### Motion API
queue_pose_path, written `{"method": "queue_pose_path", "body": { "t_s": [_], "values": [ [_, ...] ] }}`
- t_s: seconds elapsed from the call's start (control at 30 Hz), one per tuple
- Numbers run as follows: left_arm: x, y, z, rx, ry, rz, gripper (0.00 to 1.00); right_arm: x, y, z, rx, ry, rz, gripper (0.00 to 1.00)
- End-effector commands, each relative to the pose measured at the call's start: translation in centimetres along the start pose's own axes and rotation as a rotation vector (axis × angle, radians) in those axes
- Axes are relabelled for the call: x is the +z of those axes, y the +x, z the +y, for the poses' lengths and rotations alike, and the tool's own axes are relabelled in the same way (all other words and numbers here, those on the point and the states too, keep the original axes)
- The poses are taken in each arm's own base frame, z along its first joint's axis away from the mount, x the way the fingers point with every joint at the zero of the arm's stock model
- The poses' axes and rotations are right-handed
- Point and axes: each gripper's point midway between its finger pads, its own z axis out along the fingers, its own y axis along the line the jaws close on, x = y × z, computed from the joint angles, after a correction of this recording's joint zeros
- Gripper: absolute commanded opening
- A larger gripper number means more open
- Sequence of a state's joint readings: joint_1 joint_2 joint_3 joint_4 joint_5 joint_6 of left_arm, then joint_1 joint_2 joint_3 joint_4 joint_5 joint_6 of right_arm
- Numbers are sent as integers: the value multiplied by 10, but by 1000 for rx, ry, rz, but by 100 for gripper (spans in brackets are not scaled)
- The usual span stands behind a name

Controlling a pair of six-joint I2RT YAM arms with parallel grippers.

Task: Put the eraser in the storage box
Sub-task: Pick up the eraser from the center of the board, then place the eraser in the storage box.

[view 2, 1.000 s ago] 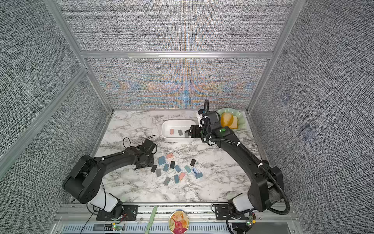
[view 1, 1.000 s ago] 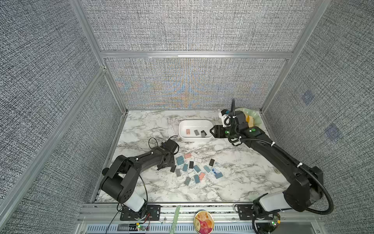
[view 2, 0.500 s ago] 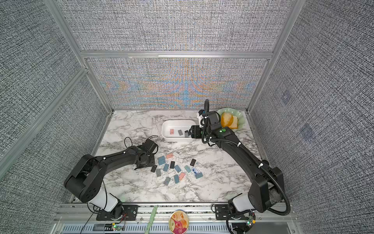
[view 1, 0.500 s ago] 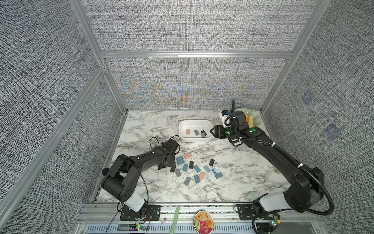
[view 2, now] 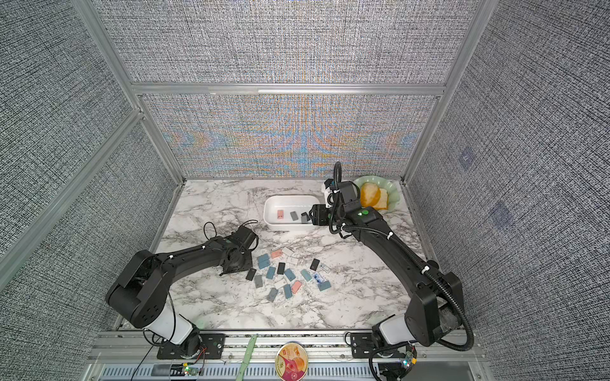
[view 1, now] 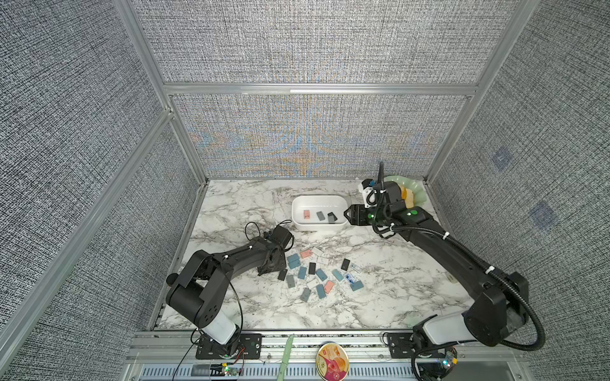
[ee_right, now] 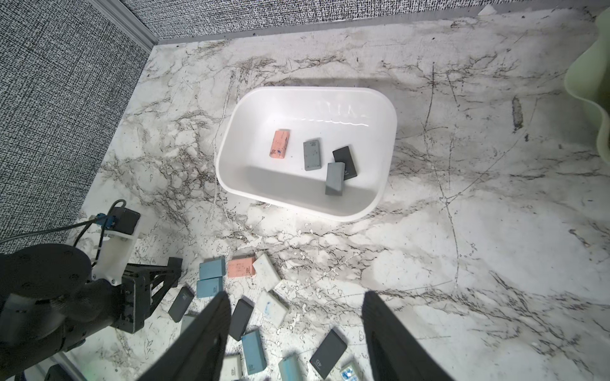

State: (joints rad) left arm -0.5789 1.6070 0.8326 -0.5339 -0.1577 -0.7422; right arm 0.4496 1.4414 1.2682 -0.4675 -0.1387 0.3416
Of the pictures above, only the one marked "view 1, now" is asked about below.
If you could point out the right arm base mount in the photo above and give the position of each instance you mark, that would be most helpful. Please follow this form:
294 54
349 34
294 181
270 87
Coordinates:
403 345

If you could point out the teal eraser upper left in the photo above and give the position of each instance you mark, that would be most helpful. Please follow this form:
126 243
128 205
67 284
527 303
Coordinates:
294 261

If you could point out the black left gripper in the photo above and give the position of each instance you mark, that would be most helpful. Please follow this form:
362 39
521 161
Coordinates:
283 262

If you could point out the teal eraser far right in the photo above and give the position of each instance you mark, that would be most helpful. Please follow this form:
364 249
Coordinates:
356 285

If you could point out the green strip on rail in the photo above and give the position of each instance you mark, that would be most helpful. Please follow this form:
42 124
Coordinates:
285 358

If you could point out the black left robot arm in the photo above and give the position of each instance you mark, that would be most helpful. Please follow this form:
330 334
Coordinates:
198 291

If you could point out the green scalloped plate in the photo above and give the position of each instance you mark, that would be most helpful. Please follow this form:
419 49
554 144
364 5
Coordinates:
417 187

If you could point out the white eraser upper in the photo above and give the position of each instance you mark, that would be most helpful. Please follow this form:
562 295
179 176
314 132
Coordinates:
317 252

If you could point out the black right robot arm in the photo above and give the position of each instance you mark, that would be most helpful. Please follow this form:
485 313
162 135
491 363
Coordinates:
500 312

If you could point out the round colourful tin lid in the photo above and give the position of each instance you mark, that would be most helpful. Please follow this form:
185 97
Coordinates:
332 362

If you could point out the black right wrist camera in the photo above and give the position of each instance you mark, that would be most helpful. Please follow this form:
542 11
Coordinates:
387 193

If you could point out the teal eraser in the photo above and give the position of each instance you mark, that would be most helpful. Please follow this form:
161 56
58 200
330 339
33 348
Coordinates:
302 274
294 261
338 275
321 275
356 285
321 291

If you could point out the white storage box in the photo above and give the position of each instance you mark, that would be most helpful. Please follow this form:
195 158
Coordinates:
315 203

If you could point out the teal eraser centre left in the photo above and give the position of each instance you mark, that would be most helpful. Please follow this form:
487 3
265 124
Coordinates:
302 274

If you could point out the teal eraser right centre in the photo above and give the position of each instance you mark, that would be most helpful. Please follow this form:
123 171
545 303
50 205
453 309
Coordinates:
338 275

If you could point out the bread pieces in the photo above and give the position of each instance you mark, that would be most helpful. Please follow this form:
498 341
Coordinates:
408 197

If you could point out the teal eraser bottom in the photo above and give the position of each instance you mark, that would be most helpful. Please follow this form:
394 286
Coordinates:
321 291

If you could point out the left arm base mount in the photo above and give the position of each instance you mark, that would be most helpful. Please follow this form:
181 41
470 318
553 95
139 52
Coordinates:
247 347

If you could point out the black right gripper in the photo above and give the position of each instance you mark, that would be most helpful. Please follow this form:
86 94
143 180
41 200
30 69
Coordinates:
357 212

